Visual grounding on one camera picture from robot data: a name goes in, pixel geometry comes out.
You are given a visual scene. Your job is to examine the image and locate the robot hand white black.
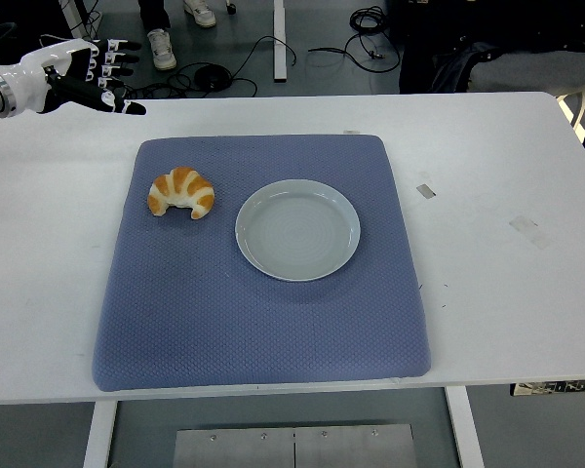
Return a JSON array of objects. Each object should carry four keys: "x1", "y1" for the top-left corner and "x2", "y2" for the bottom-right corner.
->
[{"x1": 10, "y1": 37, "x2": 147, "y2": 118}]

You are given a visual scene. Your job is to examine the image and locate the croissant bread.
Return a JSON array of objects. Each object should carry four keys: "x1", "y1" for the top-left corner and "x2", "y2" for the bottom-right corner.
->
[{"x1": 146, "y1": 166, "x2": 216, "y2": 220}]

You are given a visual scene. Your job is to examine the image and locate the pale grey round plate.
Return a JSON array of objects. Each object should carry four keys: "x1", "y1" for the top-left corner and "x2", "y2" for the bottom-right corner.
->
[{"x1": 234, "y1": 178, "x2": 362, "y2": 284}]

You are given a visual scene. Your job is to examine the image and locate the grey metal plate with screws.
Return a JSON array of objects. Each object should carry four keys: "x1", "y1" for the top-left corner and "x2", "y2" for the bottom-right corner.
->
[{"x1": 174, "y1": 423, "x2": 417, "y2": 468}]

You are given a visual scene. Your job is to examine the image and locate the white stand leg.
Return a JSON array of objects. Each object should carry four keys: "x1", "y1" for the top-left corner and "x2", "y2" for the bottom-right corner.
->
[{"x1": 59, "y1": 0, "x2": 94, "y2": 41}]

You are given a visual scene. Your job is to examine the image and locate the person's white shoe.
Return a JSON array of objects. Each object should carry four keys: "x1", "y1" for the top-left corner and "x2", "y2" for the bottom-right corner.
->
[
  {"x1": 146, "y1": 27, "x2": 178, "y2": 72},
  {"x1": 182, "y1": 0, "x2": 217, "y2": 29}
]

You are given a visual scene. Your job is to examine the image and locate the person's leg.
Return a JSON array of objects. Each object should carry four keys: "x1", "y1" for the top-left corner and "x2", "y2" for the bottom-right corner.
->
[{"x1": 136, "y1": 0, "x2": 172, "y2": 31}]

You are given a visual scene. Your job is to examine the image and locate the round black floor base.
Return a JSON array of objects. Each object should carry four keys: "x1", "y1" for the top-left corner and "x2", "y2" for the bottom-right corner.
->
[{"x1": 194, "y1": 65, "x2": 233, "y2": 92}]

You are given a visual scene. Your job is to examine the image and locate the white floor beam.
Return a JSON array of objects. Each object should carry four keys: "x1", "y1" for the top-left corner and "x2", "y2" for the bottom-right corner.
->
[{"x1": 272, "y1": 0, "x2": 289, "y2": 83}]

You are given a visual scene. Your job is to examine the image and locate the blue quilted mat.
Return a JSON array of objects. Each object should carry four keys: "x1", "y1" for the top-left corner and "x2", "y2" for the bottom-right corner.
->
[{"x1": 91, "y1": 135, "x2": 433, "y2": 394}]

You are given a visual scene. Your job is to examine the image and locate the white table leg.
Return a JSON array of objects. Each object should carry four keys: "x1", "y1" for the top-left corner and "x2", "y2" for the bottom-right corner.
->
[
  {"x1": 81, "y1": 400, "x2": 119, "y2": 468},
  {"x1": 444, "y1": 387, "x2": 486, "y2": 468}
]

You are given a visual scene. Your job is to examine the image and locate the dark jacket on chair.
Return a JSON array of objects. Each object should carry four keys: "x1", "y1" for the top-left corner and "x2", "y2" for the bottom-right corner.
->
[{"x1": 399, "y1": 37, "x2": 499, "y2": 95}]

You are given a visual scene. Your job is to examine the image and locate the grey cushioned chair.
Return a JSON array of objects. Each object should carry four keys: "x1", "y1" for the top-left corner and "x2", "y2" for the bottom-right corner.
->
[{"x1": 469, "y1": 46, "x2": 585, "y2": 134}]

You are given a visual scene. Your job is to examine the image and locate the large clear tape patch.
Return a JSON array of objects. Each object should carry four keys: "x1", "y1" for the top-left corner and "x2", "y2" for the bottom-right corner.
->
[{"x1": 509, "y1": 215, "x2": 552, "y2": 251}]

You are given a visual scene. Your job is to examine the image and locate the printed sticker under table edge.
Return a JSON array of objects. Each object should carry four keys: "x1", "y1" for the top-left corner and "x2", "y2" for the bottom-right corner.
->
[{"x1": 510, "y1": 378, "x2": 585, "y2": 397}]

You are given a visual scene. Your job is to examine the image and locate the long black floor cable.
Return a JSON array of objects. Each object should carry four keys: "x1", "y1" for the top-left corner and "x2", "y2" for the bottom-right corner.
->
[{"x1": 126, "y1": 34, "x2": 298, "y2": 99}]

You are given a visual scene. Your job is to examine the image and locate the coiled black cable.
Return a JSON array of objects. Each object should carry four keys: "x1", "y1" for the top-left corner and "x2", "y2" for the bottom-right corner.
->
[{"x1": 307, "y1": 5, "x2": 402, "y2": 74}]

